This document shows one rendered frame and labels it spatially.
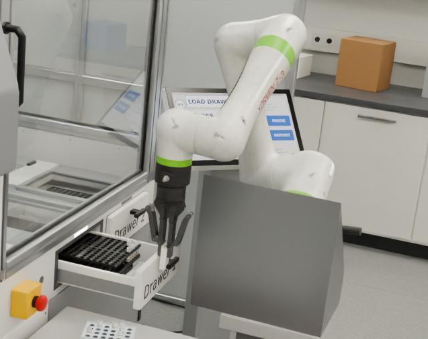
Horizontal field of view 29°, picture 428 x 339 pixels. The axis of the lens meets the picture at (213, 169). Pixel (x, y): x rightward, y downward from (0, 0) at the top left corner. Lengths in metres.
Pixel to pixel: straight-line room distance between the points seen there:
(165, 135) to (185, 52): 1.74
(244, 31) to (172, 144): 0.46
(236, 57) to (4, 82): 1.15
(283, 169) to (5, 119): 1.21
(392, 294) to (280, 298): 2.36
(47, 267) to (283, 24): 0.90
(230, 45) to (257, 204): 0.47
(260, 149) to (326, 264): 0.43
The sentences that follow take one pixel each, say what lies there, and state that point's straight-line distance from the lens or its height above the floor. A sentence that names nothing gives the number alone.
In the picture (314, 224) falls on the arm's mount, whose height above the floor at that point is 1.07.
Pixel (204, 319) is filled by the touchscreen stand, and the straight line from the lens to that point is 3.37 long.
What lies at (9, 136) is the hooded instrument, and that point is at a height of 1.43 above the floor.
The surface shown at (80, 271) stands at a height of 0.88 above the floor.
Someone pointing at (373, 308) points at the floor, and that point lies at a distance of 4.41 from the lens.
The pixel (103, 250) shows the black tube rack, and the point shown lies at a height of 0.90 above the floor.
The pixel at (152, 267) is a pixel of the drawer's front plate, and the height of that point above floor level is 0.91.
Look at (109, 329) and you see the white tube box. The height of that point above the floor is 0.80.
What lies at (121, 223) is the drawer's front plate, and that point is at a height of 0.89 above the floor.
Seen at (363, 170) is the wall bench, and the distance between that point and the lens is 5.02.
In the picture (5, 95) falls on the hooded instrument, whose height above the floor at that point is 1.49.
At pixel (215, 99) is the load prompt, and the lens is 3.12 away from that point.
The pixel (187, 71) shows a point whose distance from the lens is 3.81.
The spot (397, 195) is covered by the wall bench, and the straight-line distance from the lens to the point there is 5.03.
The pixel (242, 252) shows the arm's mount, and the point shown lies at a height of 0.95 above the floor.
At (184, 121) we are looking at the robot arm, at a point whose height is 1.31.
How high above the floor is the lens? 1.79
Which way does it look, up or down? 16 degrees down
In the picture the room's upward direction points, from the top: 6 degrees clockwise
